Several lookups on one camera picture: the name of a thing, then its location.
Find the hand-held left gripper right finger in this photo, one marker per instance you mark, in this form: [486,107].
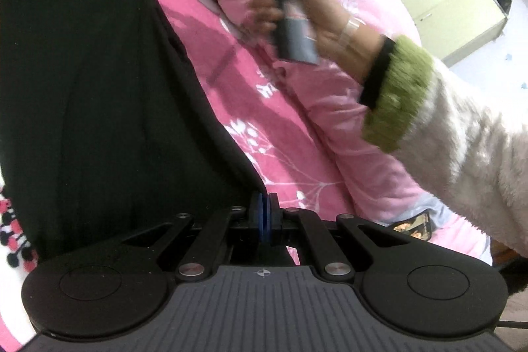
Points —
[270,218]

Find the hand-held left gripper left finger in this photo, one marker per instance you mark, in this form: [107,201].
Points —
[259,218]

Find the black printed sweatshirt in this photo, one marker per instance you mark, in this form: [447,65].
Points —
[103,88]

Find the person's right forearm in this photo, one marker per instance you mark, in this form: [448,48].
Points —
[474,150]

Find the person's right hand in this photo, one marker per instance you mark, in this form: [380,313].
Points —
[330,26]

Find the pink floral blanket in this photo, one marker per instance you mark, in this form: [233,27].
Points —
[198,47]

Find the pink grey floral quilt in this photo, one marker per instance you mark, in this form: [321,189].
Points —
[350,137]

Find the smartphone on bed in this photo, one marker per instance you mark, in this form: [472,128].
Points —
[412,228]

